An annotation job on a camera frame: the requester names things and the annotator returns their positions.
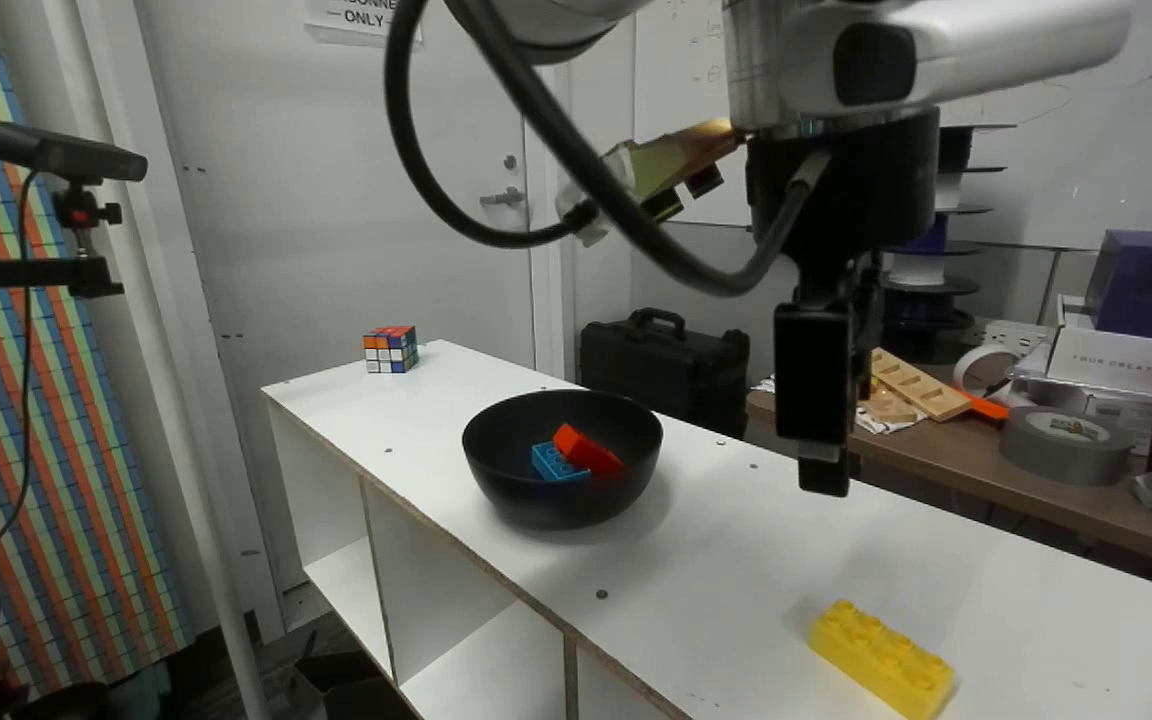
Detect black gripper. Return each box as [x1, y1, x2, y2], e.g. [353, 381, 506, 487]
[748, 112, 944, 501]

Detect orange toy brick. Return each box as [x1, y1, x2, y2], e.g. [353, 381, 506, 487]
[548, 421, 631, 482]

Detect yellow toy brick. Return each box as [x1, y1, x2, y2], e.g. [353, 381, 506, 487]
[807, 596, 960, 720]

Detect blue toy brick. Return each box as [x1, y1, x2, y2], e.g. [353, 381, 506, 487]
[526, 439, 592, 487]

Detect black bowl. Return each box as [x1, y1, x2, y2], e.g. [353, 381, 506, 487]
[458, 388, 666, 531]

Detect orange yellow game box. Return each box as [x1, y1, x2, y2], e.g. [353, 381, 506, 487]
[857, 346, 974, 426]

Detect stacked filament spool tower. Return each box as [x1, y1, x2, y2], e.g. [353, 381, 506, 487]
[889, 119, 1025, 368]

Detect white tape roll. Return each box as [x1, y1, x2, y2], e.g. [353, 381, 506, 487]
[952, 341, 1025, 395]

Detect black hard carrying case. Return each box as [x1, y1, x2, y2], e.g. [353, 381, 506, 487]
[577, 304, 750, 439]

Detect wooden desk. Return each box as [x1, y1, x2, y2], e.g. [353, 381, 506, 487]
[742, 376, 1152, 586]

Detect white board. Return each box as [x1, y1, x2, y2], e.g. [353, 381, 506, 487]
[261, 336, 1152, 720]

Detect white cardboard box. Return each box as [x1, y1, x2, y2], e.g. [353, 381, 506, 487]
[1045, 318, 1152, 408]

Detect Rubik's cube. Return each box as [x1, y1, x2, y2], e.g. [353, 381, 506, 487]
[361, 321, 423, 376]

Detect colourful striped panel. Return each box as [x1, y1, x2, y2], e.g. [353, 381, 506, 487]
[0, 0, 197, 700]

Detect grey duct tape roll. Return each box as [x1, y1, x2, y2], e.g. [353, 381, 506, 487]
[997, 405, 1134, 487]

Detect yellow translucent camera mount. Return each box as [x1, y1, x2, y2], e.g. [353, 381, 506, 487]
[599, 118, 750, 228]

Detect silver door handle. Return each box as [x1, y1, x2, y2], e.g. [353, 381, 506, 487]
[476, 185, 526, 216]

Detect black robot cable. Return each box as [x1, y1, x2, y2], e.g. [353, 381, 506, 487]
[381, 0, 835, 302]

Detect black camera on stand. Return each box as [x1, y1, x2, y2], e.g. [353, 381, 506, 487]
[0, 118, 151, 231]

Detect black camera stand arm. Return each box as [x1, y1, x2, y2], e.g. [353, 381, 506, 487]
[0, 254, 129, 302]

